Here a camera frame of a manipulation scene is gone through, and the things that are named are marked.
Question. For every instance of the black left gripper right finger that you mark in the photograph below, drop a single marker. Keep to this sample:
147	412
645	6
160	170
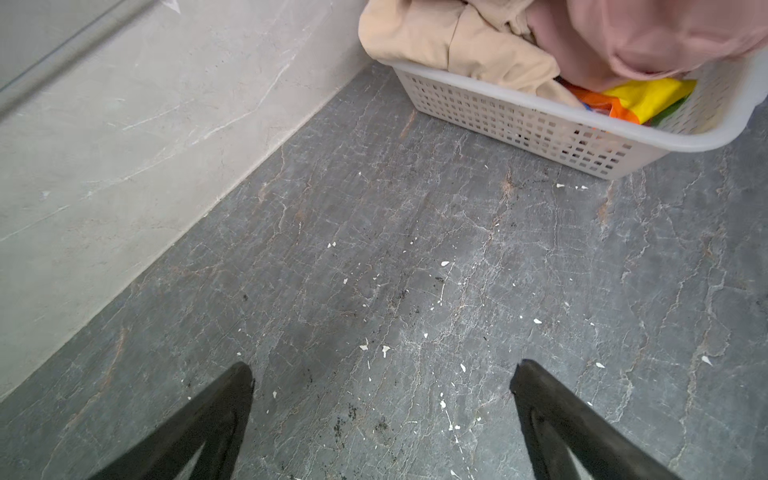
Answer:
560	429

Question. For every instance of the white plastic laundry basket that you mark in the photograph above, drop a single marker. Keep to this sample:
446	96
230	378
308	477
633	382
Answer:
714	115

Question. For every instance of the beige shorts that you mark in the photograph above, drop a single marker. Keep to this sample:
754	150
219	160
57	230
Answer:
489	41

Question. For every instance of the multicolour orange blue shorts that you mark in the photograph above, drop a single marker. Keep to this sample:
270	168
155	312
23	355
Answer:
638	102

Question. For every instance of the pink drawstring shorts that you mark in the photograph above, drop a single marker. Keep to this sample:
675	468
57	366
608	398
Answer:
599	45

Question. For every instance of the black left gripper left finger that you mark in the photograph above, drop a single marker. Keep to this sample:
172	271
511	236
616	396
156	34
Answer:
210	427

